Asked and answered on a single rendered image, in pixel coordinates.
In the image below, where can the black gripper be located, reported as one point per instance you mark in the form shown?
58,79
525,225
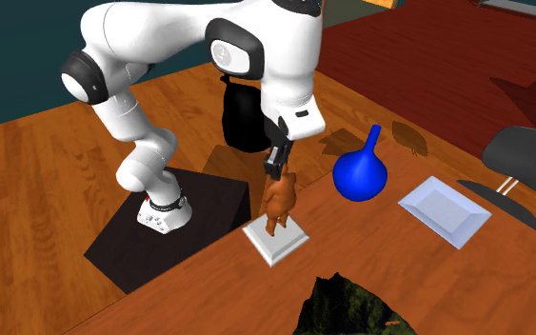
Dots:
278,153

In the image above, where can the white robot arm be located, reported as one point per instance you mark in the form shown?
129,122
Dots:
156,32

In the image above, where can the brown bear figure white base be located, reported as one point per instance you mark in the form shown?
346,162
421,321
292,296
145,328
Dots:
279,197

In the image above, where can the black rounded object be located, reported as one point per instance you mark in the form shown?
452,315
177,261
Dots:
242,118

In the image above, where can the blue round long-necked vase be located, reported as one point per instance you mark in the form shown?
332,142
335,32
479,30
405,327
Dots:
359,176

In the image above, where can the black robot stand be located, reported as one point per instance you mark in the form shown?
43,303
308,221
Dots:
165,260

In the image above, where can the dark green mossy rock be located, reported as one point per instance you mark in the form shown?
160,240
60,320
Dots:
341,306

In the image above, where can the pale blue rectangular plate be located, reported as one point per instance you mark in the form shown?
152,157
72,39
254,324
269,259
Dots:
444,211

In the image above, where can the grey office chair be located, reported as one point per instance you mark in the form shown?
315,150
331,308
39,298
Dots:
523,157

